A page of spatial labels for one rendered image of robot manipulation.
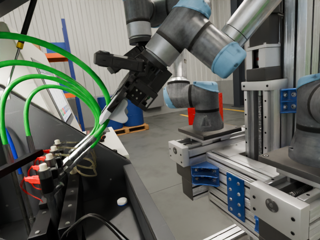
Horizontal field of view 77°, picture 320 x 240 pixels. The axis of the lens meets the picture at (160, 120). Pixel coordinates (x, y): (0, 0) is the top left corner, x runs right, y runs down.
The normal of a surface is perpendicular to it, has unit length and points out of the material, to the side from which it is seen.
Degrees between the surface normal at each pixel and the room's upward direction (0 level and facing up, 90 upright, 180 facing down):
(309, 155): 72
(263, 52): 90
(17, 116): 90
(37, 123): 90
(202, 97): 91
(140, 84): 103
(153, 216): 0
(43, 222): 0
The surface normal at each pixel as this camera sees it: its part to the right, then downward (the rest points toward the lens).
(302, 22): -0.90, 0.18
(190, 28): -0.30, 0.25
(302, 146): -0.95, -0.15
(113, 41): 0.41, 0.14
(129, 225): -0.11, -0.98
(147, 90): 0.14, 0.40
